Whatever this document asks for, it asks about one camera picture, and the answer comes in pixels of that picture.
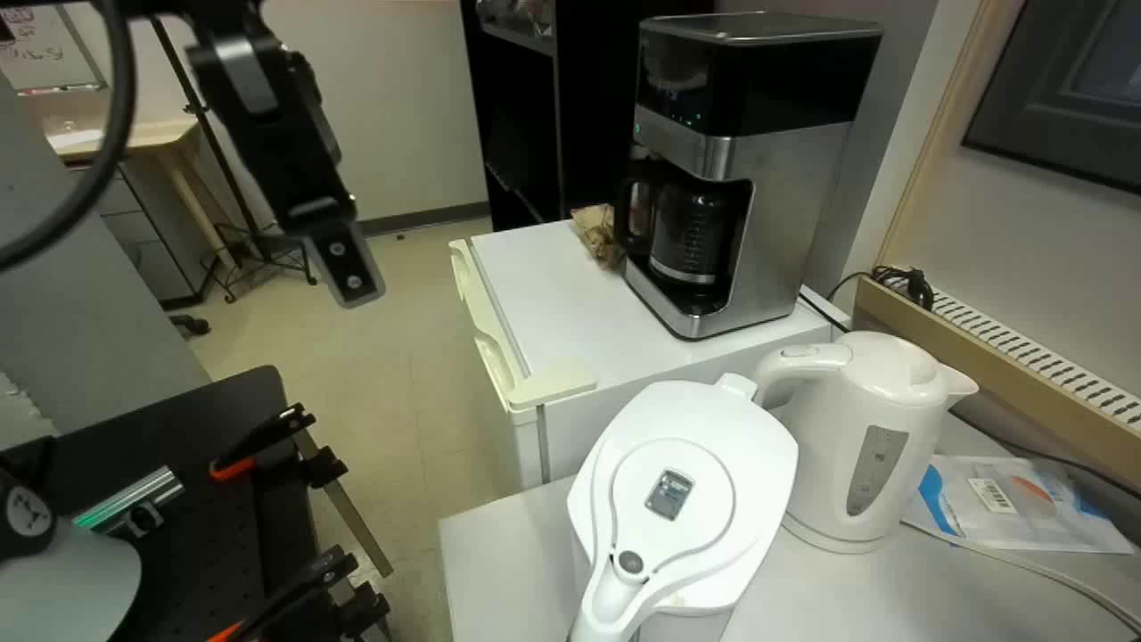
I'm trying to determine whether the plastic bag with papers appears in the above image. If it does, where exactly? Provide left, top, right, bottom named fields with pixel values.
left=906, top=456, right=1135, bottom=554

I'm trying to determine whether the black steel coffeemaker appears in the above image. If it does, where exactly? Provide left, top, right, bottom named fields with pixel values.
left=615, top=10, right=882, bottom=340

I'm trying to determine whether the teal silver tool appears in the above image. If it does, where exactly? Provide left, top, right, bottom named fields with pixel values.
left=71, top=466, right=185, bottom=537

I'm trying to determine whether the lower orange black clamp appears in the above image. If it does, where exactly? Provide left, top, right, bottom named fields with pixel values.
left=208, top=546, right=392, bottom=642

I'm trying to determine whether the black power cable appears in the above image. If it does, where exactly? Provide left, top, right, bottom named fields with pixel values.
left=796, top=259, right=941, bottom=336

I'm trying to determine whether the glass coffee carafe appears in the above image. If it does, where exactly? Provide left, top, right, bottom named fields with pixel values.
left=622, top=161, right=746, bottom=285

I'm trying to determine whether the dark framed picture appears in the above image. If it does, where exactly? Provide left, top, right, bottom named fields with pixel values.
left=962, top=0, right=1141, bottom=192

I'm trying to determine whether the white water filter pitcher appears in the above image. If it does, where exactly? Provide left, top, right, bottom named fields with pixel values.
left=567, top=375, right=797, bottom=642

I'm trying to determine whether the whiteboard on wall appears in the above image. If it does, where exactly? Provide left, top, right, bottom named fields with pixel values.
left=0, top=4, right=102, bottom=93

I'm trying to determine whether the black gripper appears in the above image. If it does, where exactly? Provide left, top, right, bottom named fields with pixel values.
left=225, top=45, right=386, bottom=306

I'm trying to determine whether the white mini fridge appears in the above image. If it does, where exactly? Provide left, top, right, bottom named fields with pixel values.
left=450, top=222, right=833, bottom=489

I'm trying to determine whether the wooden side table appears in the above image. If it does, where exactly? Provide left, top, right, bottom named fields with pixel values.
left=44, top=111, right=241, bottom=279

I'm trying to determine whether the black thick cable loop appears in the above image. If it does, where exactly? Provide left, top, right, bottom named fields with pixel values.
left=0, top=0, right=138, bottom=275

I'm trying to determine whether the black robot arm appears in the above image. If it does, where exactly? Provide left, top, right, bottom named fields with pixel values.
left=117, top=0, right=386, bottom=306

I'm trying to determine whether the upper orange black clamp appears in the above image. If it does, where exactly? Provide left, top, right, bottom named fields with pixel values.
left=208, top=403, right=344, bottom=489

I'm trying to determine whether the white electric kettle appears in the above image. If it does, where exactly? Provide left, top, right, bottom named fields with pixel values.
left=752, top=330, right=978, bottom=554

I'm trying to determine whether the brown crumpled item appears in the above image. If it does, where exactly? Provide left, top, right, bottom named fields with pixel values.
left=571, top=202, right=622, bottom=268

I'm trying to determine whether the wooden radiator ledge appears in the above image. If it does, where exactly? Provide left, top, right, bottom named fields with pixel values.
left=853, top=275, right=1141, bottom=491

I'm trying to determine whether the grey filing cabinet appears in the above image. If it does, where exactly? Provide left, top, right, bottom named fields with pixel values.
left=95, top=161, right=212, bottom=306

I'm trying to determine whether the orange black clamp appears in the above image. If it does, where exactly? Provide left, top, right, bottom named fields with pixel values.
left=208, top=403, right=344, bottom=489
left=208, top=546, right=392, bottom=642

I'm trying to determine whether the grey round disc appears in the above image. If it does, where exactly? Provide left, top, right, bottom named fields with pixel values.
left=0, top=524, right=142, bottom=642

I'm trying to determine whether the black work table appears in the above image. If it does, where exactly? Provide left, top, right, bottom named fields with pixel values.
left=4, top=366, right=366, bottom=642

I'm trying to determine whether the black tripod stand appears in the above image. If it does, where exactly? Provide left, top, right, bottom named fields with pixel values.
left=149, top=17, right=317, bottom=301

